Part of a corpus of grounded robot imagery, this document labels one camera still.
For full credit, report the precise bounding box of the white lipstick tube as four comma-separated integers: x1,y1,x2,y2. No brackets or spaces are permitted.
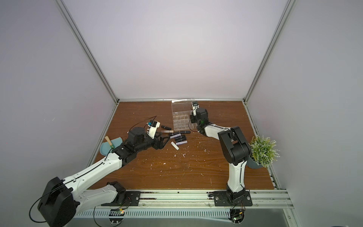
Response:
171,141,180,150

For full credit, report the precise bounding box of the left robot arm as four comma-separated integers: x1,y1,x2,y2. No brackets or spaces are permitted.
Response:
37,127,170,227

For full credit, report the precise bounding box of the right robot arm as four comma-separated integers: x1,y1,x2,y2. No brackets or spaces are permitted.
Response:
190,102,251,202

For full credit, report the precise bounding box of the clear acrylic lipstick organizer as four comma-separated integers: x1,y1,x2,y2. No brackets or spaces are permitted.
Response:
171,99,197,131

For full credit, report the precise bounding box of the long black Lemcoco lipstick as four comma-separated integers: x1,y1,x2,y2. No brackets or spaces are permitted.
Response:
168,132,181,137

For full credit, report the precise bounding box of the small lavender lipstick tube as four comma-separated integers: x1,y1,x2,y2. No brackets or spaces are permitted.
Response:
176,141,188,146

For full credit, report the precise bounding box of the black silver band lipstick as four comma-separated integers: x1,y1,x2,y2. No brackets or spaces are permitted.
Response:
176,138,187,142

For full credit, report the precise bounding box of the green potted plant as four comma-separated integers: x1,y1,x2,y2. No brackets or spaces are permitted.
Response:
247,136,280,169

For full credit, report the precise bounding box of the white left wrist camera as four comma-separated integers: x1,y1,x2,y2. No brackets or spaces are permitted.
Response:
147,120,160,139

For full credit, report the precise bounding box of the black camera cable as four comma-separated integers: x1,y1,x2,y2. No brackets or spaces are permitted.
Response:
128,115,157,134

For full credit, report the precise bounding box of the green rake wooden handle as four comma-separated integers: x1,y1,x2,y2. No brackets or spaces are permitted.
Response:
105,136,115,149

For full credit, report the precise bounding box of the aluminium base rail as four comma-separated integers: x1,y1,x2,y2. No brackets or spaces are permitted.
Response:
76,189,294,218

